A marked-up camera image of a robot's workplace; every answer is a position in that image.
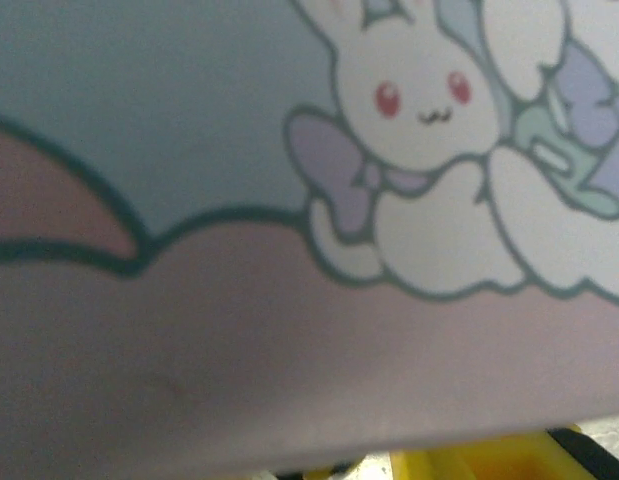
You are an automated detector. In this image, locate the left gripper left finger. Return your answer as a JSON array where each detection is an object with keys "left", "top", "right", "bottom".
[{"left": 276, "top": 462, "right": 353, "bottom": 480}]

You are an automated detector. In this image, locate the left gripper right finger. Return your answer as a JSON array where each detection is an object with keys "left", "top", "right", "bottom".
[{"left": 387, "top": 423, "right": 619, "bottom": 480}]

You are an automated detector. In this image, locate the cartoon bunny tin box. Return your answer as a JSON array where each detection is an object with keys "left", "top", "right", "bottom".
[{"left": 0, "top": 0, "right": 619, "bottom": 477}]

